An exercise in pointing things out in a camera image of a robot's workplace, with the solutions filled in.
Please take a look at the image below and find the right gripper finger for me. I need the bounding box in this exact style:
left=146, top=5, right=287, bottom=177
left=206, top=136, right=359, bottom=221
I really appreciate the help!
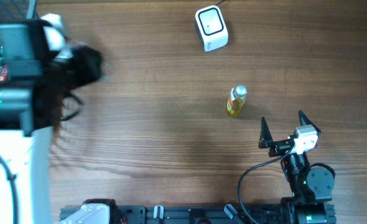
left=258, top=116, right=273, bottom=149
left=298, top=110, right=321, bottom=134

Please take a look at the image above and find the yellow oil bottle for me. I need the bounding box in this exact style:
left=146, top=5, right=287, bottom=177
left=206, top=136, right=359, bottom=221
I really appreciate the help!
left=226, top=85, right=247, bottom=117

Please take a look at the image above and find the grey plastic mesh basket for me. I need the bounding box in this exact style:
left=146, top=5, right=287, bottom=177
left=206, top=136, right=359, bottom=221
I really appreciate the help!
left=0, top=0, right=40, bottom=82

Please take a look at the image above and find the red stick sachet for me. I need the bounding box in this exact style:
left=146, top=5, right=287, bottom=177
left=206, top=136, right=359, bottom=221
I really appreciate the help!
left=0, top=65, right=9, bottom=82

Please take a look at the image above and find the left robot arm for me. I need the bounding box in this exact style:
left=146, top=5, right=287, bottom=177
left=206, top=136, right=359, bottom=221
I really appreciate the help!
left=0, top=14, right=103, bottom=223

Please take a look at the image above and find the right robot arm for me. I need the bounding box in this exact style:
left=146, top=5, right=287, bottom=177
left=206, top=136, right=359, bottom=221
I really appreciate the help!
left=259, top=110, right=337, bottom=224

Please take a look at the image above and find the white barcode scanner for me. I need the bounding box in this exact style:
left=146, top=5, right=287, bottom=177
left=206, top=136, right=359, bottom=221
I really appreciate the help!
left=195, top=5, right=229, bottom=52

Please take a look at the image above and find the right black camera cable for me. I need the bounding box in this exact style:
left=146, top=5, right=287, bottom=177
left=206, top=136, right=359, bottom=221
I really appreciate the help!
left=236, top=146, right=295, bottom=224

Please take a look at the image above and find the black camera cable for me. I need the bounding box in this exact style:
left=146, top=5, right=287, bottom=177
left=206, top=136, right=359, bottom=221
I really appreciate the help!
left=236, top=146, right=295, bottom=224
left=0, top=141, right=19, bottom=224

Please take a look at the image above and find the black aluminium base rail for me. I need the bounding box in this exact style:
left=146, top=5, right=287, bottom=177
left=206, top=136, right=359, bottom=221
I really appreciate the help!
left=119, top=204, right=337, bottom=224

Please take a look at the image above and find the left black camera cable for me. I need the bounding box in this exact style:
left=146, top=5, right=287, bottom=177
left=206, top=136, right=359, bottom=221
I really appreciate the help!
left=0, top=141, right=19, bottom=224

